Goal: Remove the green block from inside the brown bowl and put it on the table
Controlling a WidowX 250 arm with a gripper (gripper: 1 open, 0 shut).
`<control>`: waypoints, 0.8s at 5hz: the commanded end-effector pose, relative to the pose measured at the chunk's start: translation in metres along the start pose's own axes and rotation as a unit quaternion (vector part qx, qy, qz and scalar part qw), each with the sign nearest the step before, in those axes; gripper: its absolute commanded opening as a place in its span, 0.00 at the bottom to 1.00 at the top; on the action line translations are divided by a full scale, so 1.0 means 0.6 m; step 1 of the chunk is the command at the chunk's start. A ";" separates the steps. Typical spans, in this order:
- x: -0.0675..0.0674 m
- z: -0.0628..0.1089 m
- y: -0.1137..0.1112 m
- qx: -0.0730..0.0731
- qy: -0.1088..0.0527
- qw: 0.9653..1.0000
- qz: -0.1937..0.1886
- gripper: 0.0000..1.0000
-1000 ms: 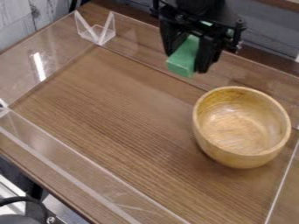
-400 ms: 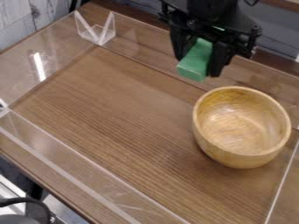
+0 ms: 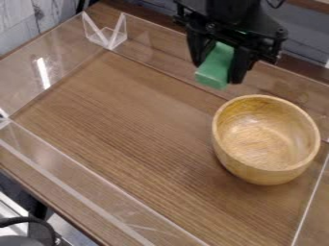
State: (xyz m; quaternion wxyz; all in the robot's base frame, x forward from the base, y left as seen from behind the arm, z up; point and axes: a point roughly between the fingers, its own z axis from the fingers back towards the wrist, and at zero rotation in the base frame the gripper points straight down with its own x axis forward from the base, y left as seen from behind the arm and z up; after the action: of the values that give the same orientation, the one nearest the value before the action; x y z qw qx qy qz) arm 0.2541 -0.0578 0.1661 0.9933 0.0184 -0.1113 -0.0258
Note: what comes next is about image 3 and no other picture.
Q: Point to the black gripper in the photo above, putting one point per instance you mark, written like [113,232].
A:
[236,23]

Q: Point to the green rectangular block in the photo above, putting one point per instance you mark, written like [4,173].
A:
[212,71]

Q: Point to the light wooden bowl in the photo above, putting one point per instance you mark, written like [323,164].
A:
[264,139]

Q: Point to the clear acrylic tray walls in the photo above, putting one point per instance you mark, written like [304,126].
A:
[107,138]

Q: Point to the black metal table frame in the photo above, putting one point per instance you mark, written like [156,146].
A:
[26,205]

